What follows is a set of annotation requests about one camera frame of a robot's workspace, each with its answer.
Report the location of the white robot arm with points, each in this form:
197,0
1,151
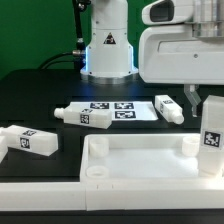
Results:
109,56

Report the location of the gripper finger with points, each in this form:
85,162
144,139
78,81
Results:
192,95

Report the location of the white desk top tray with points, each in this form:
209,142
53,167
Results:
140,157

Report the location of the white front obstacle bar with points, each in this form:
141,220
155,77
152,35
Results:
70,196

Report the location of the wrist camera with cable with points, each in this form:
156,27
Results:
168,12

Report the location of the white sheet with tags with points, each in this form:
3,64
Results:
125,110

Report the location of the white obstacle bar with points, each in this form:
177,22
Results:
3,148
70,196

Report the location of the white left obstacle bar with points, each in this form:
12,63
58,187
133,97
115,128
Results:
3,148

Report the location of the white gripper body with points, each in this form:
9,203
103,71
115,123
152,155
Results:
171,54

